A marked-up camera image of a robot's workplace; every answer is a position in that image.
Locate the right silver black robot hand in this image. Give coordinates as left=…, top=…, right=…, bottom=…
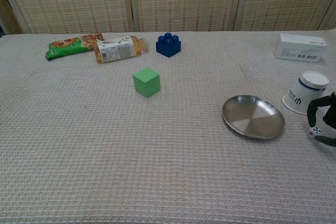
left=307, top=91, right=336, bottom=147

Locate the small white die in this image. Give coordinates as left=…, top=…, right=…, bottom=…
left=307, top=126, right=323, bottom=138

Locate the white plastic cup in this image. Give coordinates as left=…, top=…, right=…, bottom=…
left=282, top=70, right=330, bottom=115

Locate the round stainless steel plate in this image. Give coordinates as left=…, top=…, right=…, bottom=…
left=222, top=94, right=286, bottom=140

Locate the white carton box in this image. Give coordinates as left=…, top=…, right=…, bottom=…
left=274, top=33, right=328, bottom=64

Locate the light woven side screen panel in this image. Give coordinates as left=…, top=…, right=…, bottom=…
left=319, top=0, right=336, bottom=30

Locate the blue studded building block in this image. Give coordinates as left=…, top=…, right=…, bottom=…
left=155, top=32, right=182, bottom=58

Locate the green cube block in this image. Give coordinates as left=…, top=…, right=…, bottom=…
left=132, top=68, right=161, bottom=99

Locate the wide woven folding screen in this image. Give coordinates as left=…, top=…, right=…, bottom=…
left=0, top=0, right=336, bottom=35

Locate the beige woven fringed tablecloth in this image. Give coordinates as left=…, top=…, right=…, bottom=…
left=0, top=28, right=336, bottom=224

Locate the plastic tea bottle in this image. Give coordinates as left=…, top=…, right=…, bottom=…
left=93, top=35, right=149, bottom=64

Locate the green orange snack bag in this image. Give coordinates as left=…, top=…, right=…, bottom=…
left=45, top=33, right=103, bottom=61

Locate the brown woven side screen panel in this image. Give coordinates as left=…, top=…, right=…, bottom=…
left=0, top=0, right=22, bottom=35

